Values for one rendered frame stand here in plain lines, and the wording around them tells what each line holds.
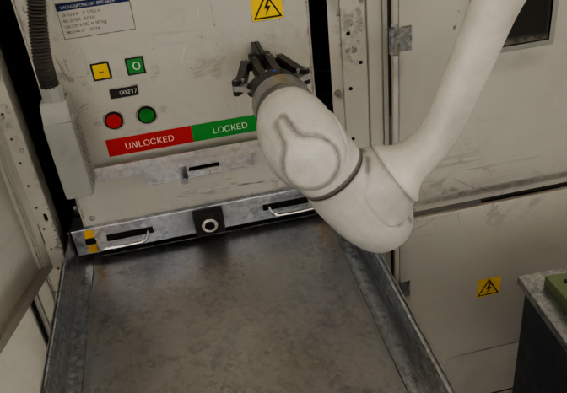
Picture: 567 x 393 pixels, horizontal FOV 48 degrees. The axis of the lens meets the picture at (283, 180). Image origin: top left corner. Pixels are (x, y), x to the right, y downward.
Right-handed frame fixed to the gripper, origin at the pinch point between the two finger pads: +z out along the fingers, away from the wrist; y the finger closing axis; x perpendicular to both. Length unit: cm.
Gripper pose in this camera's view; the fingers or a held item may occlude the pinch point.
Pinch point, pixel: (258, 56)
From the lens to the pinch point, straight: 114.1
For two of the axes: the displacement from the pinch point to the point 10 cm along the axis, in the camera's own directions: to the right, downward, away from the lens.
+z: -2.0, -4.9, 8.5
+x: -1.0, -8.5, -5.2
